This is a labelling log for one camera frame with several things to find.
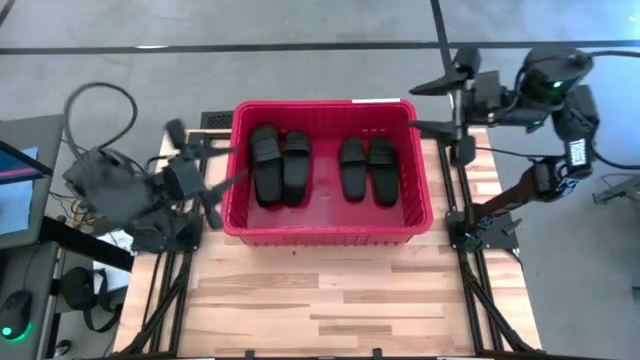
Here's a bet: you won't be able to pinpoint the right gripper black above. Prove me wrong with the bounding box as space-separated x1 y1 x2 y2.
407 45 504 169

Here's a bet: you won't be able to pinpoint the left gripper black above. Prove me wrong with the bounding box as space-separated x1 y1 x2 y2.
163 118 250 231

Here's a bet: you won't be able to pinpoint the black slide sandal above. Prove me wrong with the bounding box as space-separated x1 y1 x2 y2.
281 130 313 208
367 135 402 208
338 136 370 203
248 123 285 208

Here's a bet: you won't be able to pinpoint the red plastic bin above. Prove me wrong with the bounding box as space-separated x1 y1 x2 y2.
222 98 435 247

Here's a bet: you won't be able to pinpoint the black floor grate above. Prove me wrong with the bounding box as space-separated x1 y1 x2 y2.
200 110 236 130

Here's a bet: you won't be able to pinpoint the white paper sheet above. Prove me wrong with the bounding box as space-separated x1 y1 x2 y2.
92 227 134 296

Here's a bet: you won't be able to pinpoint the black desk bar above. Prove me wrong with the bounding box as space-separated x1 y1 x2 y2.
38 215 135 274

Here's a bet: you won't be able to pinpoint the grey monitor with blue screen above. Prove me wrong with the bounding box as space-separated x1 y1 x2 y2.
0 113 67 251

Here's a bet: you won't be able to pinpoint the grey metal stand leg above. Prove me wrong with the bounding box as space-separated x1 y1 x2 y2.
592 174 640 206

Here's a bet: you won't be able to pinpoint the grey desk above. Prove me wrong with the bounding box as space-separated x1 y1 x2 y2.
0 242 64 360

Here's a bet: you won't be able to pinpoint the black computer mouse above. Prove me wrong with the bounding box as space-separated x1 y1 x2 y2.
0 289 35 341

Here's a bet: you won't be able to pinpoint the black metal frame rails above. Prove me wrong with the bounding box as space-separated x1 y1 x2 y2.
414 128 541 357
119 130 226 357

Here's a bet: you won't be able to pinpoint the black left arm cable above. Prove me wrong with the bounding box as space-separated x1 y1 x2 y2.
62 81 140 169

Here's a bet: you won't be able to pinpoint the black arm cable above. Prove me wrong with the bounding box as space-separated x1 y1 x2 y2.
62 81 140 169
574 47 640 171

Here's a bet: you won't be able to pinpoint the tangled black cable bundle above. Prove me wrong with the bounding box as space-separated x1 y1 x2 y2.
49 192 101 231

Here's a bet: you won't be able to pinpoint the black strap bag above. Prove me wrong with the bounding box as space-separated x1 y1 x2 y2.
58 265 127 334

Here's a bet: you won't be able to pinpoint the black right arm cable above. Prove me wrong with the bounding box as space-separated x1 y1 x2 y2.
574 47 640 171

